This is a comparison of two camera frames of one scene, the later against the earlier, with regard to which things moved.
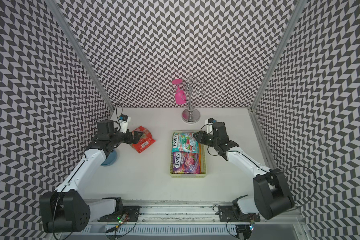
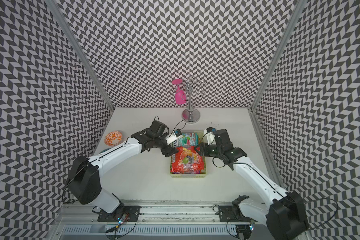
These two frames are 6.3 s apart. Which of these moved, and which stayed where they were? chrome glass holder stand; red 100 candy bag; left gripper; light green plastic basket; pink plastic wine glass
Moved: red 100 candy bag; left gripper
Stayed: chrome glass holder stand; light green plastic basket; pink plastic wine glass
